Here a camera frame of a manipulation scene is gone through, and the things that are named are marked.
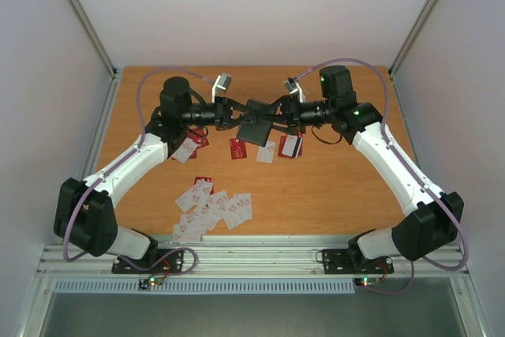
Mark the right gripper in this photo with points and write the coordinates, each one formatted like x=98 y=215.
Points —
x=293 y=110

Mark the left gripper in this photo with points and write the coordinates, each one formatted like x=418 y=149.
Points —
x=222 y=103

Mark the black leather card holder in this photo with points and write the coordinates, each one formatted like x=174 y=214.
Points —
x=257 y=129

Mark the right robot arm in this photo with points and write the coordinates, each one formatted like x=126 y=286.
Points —
x=431 y=216

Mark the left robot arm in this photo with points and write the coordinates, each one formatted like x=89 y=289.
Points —
x=85 y=214

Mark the red card with white card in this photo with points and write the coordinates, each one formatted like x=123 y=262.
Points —
x=290 y=146

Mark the red card centre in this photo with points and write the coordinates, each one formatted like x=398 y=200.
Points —
x=238 y=149

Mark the red card left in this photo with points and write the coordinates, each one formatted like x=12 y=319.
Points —
x=200 y=137

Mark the white floral card centre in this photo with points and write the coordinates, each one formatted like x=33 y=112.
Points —
x=266 y=154

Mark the white floral card left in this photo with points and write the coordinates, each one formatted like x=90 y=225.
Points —
x=186 y=151

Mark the red card under pile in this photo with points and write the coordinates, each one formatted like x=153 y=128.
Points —
x=201 y=179

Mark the white floral card pile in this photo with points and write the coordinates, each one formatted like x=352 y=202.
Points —
x=203 y=208

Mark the right controller board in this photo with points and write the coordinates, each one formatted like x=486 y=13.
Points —
x=367 y=281

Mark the controller board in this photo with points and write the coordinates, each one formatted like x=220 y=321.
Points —
x=367 y=281
x=150 y=282

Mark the left controller board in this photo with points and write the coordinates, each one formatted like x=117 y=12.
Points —
x=150 y=282

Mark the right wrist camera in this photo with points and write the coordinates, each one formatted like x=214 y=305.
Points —
x=294 y=88

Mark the aluminium table edge rail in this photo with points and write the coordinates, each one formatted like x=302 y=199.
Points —
x=222 y=256

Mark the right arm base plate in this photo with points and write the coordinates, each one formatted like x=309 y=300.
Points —
x=340 y=262

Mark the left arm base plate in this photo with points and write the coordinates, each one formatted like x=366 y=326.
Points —
x=157 y=261

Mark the right frame post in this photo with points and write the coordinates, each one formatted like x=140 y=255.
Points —
x=422 y=18

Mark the frame post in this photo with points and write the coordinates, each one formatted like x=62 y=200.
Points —
x=91 y=33
x=422 y=18

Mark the left frame post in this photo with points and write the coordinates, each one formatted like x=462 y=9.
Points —
x=91 y=33

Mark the grey slotted cable duct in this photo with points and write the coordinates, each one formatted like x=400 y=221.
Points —
x=189 y=286

